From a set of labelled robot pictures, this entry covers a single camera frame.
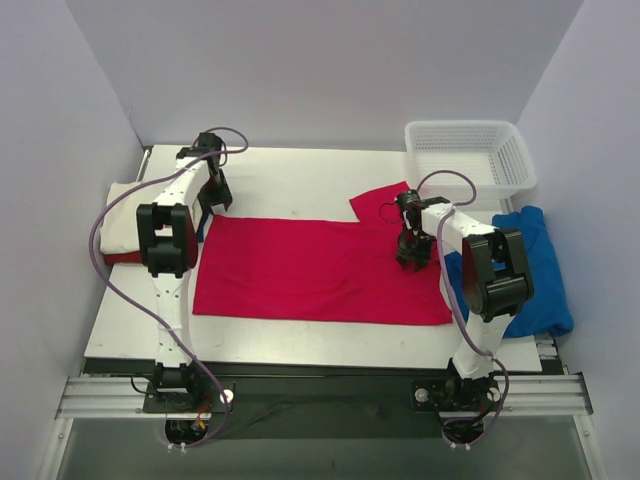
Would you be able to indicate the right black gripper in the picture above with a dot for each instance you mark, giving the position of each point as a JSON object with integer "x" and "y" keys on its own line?
{"x": 413, "y": 250}

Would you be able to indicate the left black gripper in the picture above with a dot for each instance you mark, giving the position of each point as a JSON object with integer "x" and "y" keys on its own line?
{"x": 216, "y": 195}

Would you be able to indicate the red t shirt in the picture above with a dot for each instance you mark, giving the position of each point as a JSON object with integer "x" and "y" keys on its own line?
{"x": 122, "y": 258}
{"x": 317, "y": 270}

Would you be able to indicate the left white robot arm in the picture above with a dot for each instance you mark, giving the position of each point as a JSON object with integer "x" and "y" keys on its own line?
{"x": 168, "y": 244}

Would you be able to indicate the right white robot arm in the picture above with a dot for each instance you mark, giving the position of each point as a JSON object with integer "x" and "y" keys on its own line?
{"x": 496, "y": 282}

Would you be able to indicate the navy folded t shirt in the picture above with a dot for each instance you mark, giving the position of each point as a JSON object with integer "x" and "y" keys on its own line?
{"x": 200, "y": 231}

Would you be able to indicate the cream folded t shirt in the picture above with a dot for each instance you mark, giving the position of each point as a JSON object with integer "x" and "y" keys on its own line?
{"x": 118, "y": 233}

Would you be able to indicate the red folded t shirt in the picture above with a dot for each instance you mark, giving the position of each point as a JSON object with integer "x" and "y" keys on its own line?
{"x": 122, "y": 258}

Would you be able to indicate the white perforated plastic basket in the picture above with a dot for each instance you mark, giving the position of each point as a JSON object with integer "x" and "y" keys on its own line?
{"x": 492, "y": 154}

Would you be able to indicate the blue t shirt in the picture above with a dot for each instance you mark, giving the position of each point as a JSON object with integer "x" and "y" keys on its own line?
{"x": 548, "y": 310}

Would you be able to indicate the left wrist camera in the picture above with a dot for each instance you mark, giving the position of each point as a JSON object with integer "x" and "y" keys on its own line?
{"x": 207, "y": 142}

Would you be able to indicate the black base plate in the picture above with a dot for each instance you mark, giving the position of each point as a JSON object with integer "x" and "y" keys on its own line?
{"x": 307, "y": 422}

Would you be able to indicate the aluminium mounting rail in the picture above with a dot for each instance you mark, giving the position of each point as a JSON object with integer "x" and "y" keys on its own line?
{"x": 521, "y": 395}

